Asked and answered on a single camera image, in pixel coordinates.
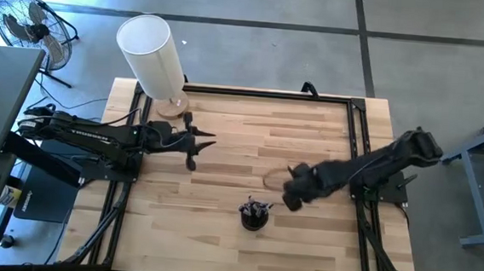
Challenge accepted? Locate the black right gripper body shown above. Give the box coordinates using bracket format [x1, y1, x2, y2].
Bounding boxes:
[282, 162, 331, 215]

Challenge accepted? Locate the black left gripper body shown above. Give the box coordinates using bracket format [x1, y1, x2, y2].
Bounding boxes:
[149, 109, 201, 171]

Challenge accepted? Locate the black round brush cup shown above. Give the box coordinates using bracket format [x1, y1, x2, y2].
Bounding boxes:
[238, 203, 271, 233]

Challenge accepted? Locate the white shade wooden-base lamp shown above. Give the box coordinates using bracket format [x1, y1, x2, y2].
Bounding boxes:
[110, 12, 197, 123]

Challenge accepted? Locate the black desk leg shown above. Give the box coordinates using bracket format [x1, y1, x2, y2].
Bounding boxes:
[1, 130, 85, 189]

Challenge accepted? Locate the black Trossen box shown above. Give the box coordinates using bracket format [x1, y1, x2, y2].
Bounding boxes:
[12, 136, 84, 226]

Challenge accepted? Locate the grey desk top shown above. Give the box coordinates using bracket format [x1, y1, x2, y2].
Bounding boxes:
[0, 45, 46, 159]

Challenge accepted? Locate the grey metal cart table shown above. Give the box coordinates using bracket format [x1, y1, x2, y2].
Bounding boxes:
[433, 104, 484, 250]

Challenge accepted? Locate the black floor fan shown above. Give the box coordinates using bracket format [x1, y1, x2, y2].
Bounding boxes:
[0, 0, 83, 89]

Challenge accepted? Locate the black desk foot knob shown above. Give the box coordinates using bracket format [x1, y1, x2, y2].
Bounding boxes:
[0, 233, 17, 251]

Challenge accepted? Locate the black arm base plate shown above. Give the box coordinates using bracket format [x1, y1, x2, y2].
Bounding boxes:
[78, 158, 143, 184]
[348, 167, 411, 206]

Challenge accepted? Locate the black aluminium table frame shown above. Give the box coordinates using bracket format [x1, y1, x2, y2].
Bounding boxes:
[60, 74, 431, 271]

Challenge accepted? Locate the black clamp handle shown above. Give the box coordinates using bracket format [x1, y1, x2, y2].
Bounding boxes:
[299, 81, 322, 100]

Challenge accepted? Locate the black floor cable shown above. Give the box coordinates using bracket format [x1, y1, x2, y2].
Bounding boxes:
[32, 72, 110, 114]

